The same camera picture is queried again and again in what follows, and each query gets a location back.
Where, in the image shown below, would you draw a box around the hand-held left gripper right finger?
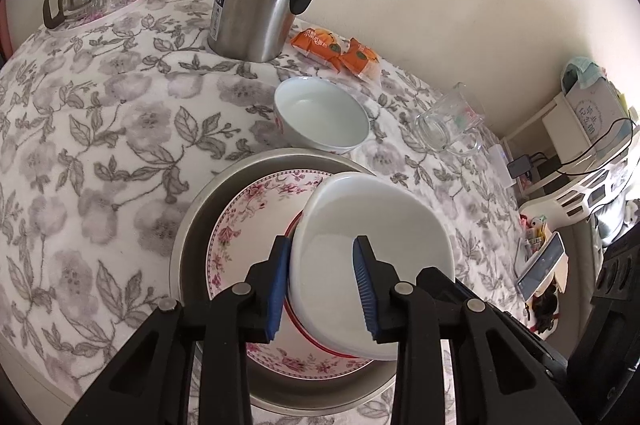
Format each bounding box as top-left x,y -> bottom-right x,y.
352,235 -> 583,425

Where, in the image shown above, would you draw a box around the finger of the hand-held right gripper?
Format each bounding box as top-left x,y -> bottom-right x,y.
500,312 -> 571,406

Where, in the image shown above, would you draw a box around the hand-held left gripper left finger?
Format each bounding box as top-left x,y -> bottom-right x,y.
62,235 -> 292,425

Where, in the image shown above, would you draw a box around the small plain white bowl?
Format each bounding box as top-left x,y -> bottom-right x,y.
287,171 -> 456,362

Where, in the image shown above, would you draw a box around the pink floral plate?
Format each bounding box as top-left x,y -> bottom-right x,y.
205,170 -> 376,378

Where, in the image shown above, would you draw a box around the large stainless steel plate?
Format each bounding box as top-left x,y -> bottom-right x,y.
169,148 -> 416,417

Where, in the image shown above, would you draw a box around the black and red object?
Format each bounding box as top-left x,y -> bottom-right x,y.
522,287 -> 566,336

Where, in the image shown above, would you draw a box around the smartphone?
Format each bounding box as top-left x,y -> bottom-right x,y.
516,232 -> 566,301

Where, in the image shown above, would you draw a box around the small colourful toys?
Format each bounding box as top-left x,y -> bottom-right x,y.
520,212 -> 549,247

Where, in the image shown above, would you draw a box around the white plastic shelf rack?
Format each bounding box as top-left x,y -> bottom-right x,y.
517,155 -> 640,246

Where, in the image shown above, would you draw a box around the white bowl with cartoon print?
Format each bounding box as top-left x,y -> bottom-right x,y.
273,76 -> 371,154

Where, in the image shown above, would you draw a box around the clear glass mug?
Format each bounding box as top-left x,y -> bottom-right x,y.
414,82 -> 487,156

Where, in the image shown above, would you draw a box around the black charger adapter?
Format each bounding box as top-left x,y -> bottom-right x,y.
507,155 -> 536,180

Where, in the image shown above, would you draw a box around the white shelf unit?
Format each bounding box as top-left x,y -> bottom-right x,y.
500,97 -> 576,200

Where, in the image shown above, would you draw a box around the orange snack packet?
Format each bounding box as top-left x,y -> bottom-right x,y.
290,27 -> 346,70
340,37 -> 382,80

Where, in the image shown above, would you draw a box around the white printed box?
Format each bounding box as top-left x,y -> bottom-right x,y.
562,75 -> 626,140

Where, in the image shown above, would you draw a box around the grey floral tablecloth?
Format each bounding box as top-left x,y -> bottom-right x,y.
0,0 -> 531,425

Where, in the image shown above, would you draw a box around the green face mask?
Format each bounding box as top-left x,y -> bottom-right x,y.
562,57 -> 608,90

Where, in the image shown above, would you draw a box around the white glassware tray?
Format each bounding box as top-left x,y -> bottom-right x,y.
47,0 -> 156,36

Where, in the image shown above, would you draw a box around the pink strip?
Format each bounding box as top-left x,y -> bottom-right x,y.
0,0 -> 13,60

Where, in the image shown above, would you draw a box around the black cable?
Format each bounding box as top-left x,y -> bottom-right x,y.
530,117 -> 640,170

